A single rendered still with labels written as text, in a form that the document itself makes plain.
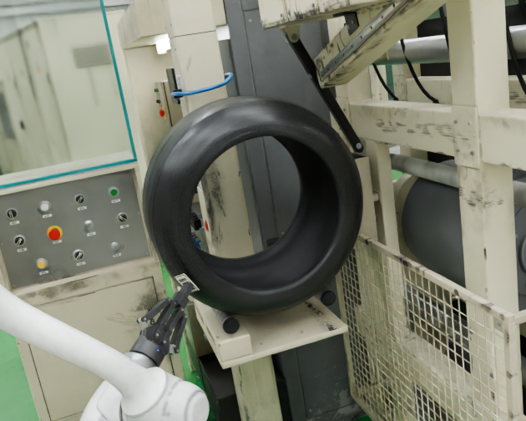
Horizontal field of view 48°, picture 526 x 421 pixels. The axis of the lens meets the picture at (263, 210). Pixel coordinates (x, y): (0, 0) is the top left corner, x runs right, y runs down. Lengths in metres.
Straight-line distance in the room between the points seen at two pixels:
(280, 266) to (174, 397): 0.77
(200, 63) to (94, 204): 0.69
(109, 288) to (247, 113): 1.02
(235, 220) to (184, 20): 0.62
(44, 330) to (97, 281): 1.11
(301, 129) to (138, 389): 0.73
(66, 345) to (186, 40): 1.01
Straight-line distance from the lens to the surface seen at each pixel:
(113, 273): 2.21
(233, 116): 1.43
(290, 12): 1.59
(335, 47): 1.69
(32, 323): 1.13
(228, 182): 1.85
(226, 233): 1.88
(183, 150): 1.42
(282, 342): 1.65
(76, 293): 2.23
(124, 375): 1.12
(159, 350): 1.36
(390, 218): 2.02
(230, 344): 1.59
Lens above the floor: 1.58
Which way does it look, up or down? 15 degrees down
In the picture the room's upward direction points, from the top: 9 degrees counter-clockwise
